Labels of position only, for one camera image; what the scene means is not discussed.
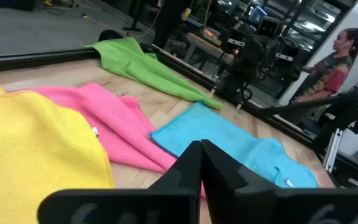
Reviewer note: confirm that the yellow microfiber towel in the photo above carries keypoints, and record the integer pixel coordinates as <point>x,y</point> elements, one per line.
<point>36,149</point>

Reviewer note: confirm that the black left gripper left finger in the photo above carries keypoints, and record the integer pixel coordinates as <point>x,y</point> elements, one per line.
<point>179,186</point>

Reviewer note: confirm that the light wooden workbench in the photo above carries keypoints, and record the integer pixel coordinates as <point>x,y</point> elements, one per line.
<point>207,46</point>

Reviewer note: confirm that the small lit background monitor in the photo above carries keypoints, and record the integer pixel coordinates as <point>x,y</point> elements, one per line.
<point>257,14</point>

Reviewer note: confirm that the silver aluminium post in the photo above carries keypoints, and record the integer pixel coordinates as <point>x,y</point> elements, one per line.
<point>332,151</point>

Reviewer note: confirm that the person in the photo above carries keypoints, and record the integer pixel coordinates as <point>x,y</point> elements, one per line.
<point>331,74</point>

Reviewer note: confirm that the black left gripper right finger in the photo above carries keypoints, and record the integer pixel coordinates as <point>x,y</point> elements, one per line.
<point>228,193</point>

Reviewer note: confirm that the black background robot arm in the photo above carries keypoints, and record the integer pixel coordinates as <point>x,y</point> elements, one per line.
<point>253,59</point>

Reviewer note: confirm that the green microfiber towel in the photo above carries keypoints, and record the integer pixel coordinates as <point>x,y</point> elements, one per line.
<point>135,65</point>

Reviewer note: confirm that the blue microfiber towel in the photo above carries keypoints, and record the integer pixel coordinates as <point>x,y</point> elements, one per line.
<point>216,133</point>

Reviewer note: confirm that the pink microfiber towel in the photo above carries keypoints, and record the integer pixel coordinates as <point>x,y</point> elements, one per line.
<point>117,124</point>

